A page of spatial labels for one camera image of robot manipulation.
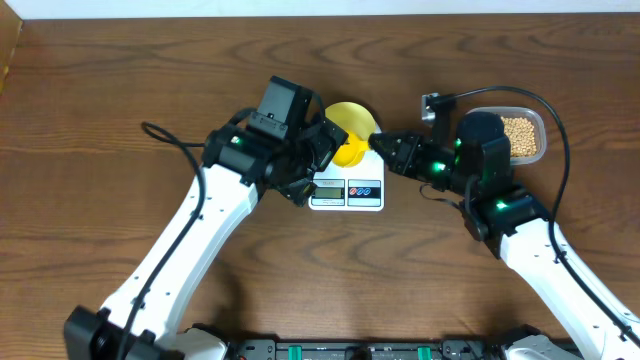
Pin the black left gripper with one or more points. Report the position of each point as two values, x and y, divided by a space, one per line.
322 147

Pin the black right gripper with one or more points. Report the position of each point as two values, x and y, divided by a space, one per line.
409 149

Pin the yellow measuring scoop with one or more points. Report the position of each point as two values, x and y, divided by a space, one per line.
351 152

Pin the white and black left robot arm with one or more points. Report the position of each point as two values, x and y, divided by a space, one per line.
141 319

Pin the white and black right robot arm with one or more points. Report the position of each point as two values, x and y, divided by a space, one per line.
516 228

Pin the white digital kitchen scale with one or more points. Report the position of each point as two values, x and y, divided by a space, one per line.
359 188

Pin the pale yellow plastic bowl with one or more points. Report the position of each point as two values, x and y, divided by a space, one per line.
353 118

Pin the pile of soybeans in container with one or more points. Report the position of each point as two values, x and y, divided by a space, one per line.
520 132

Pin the clear plastic container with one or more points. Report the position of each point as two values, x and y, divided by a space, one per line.
533 117

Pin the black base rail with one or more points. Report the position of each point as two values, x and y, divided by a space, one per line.
268 349

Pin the cardboard box wall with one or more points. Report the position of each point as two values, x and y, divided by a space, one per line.
10 28

